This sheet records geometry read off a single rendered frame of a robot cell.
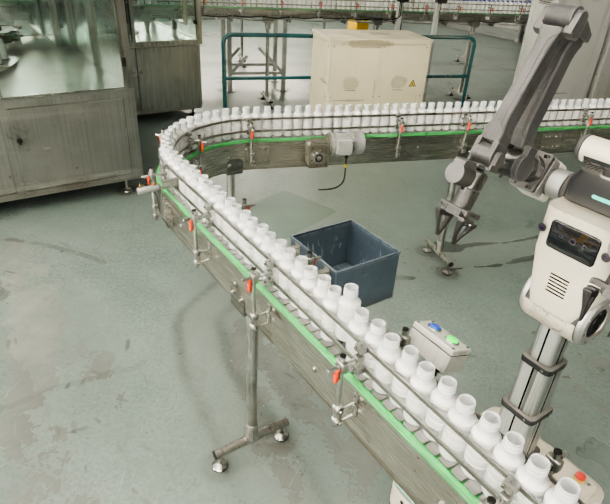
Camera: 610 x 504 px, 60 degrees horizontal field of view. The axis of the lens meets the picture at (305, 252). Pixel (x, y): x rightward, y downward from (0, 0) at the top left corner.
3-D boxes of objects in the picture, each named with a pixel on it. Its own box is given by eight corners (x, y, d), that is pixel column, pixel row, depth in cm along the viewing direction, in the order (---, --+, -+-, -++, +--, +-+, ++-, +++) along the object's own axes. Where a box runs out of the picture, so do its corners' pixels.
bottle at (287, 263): (293, 302, 164) (296, 257, 156) (275, 298, 165) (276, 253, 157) (299, 291, 169) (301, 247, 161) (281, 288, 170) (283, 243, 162)
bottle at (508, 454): (474, 486, 111) (492, 432, 103) (494, 475, 114) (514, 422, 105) (495, 509, 107) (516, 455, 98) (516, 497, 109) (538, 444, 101)
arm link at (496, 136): (592, 17, 131) (552, 12, 139) (584, 5, 127) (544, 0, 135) (503, 173, 139) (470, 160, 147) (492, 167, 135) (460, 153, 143)
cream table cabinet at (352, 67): (392, 134, 640) (407, 30, 580) (415, 152, 589) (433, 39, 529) (305, 137, 612) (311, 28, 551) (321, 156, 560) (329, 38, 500)
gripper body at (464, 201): (464, 218, 139) (477, 192, 137) (437, 203, 147) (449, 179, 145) (478, 222, 143) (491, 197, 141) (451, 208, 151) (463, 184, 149)
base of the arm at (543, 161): (534, 194, 155) (556, 157, 153) (522, 185, 150) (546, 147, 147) (509, 183, 161) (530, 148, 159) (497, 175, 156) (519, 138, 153)
